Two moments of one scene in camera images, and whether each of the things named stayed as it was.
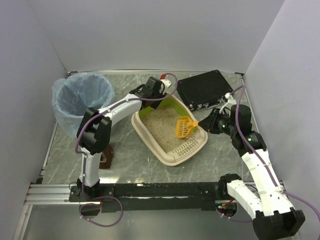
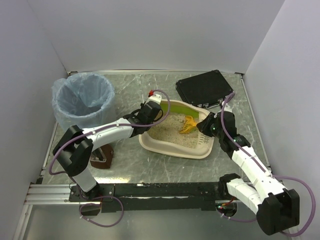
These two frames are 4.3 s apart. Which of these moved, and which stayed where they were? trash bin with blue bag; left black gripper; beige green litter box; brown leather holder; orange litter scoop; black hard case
Moved: orange litter scoop; left black gripper; beige green litter box
Stayed: black hard case; trash bin with blue bag; brown leather holder
